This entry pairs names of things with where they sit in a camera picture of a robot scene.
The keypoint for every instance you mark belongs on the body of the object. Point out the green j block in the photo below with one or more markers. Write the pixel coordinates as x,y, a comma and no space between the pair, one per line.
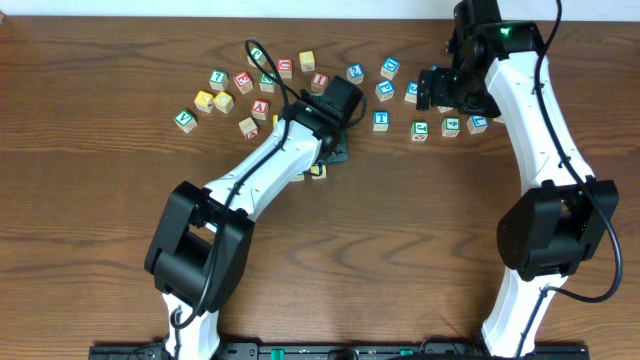
256,57
419,131

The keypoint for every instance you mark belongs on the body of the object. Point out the blue 2 block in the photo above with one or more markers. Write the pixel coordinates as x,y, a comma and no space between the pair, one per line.
355,74

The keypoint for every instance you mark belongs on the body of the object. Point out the green 7 block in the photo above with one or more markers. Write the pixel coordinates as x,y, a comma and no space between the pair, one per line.
218,80

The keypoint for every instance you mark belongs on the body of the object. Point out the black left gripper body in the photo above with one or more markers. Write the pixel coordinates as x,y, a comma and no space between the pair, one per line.
338,151

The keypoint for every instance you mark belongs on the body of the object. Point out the green Z block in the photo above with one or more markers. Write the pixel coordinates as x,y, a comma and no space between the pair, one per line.
267,83

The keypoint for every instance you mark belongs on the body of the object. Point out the green J block right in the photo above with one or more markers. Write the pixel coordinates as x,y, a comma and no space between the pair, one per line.
419,131

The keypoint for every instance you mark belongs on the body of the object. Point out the green V block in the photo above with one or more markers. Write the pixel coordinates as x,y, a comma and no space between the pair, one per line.
186,121

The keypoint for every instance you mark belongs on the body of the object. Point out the red U block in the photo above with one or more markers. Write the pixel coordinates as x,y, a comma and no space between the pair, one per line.
285,68

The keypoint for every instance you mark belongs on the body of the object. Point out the yellow C block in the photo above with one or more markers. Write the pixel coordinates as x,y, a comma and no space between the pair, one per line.
224,102

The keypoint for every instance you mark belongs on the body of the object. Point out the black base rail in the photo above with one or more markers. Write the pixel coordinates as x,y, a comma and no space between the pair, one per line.
251,351

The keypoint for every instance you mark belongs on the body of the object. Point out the green B block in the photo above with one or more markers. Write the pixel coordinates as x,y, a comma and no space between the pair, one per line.
298,177

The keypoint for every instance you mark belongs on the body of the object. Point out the green 4 block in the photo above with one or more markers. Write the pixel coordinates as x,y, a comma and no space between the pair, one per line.
451,126

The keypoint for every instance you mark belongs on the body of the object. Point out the blue T block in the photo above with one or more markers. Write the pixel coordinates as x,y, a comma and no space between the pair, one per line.
381,121

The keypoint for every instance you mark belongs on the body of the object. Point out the yellow K block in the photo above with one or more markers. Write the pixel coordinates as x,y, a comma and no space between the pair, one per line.
204,101

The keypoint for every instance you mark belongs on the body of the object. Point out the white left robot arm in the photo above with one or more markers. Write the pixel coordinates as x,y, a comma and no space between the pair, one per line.
199,250

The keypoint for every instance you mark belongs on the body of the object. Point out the blue L block right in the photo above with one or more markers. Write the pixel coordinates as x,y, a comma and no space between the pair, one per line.
477,124

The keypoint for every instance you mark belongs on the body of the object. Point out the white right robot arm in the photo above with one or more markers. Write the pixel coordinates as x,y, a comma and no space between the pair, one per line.
500,69

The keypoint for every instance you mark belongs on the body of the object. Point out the yellow block right edge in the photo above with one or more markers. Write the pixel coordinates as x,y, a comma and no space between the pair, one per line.
499,119

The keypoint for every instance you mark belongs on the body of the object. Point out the blue 5 block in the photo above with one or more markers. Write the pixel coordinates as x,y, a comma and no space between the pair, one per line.
411,92

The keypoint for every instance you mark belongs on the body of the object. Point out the blue D block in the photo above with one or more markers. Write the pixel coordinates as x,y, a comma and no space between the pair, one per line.
390,68

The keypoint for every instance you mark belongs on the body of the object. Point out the plain yellow top block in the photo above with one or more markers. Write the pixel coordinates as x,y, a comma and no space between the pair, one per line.
307,61

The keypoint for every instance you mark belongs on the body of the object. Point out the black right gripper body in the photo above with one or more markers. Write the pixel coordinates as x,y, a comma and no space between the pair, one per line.
470,95

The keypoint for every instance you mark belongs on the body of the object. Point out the red E block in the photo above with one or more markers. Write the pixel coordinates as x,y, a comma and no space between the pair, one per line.
243,82

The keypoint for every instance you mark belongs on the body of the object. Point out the blue P block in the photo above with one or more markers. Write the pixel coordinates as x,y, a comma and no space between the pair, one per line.
384,90

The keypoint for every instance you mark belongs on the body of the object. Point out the red I block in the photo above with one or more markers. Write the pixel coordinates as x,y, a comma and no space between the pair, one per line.
319,82

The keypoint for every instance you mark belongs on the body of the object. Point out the yellow O block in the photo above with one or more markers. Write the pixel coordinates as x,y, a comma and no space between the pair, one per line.
318,172

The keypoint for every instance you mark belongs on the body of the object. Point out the tilted red A block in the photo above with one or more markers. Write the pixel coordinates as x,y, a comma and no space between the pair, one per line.
249,128

